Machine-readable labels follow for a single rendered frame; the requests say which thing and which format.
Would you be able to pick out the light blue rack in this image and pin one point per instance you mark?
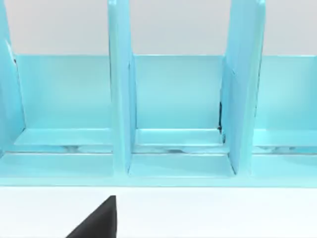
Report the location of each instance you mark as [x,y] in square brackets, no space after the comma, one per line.
[173,99]

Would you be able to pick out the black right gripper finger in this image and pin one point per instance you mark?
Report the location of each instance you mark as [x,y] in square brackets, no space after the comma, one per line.
[101,220]

